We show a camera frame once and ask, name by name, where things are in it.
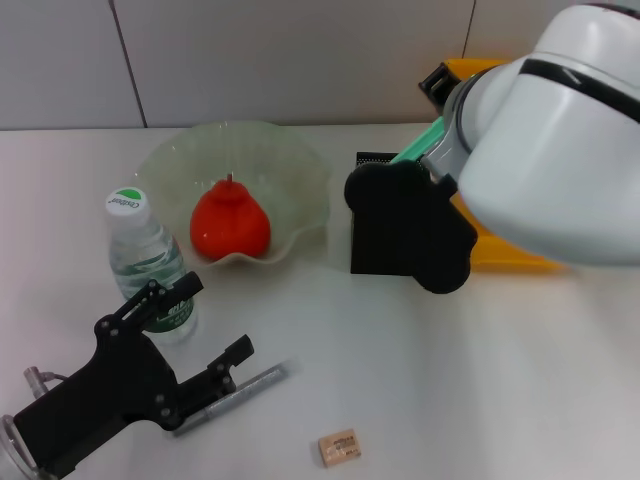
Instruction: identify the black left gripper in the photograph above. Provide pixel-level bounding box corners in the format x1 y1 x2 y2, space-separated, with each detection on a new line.
12 271 256 477

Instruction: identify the clear water bottle green label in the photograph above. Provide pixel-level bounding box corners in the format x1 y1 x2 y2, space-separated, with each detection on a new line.
103 184 200 347

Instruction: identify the red pear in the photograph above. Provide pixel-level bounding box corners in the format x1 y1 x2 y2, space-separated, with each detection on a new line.
189 172 273 261

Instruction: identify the silver marker pen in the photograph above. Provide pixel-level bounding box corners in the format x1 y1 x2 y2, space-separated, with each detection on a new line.
172 362 301 436

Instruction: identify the translucent green wavy glass plate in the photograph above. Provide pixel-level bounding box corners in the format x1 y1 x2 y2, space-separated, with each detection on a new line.
130 119 333 271

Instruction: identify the black mesh pen holder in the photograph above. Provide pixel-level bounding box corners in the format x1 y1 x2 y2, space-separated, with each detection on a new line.
349 151 432 275

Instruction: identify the yellow plastic storage bin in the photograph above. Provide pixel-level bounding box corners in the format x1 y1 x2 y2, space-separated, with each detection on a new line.
442 57 571 274

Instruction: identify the left gripper cable with connector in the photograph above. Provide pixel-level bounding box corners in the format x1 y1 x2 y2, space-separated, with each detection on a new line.
22 366 67 401

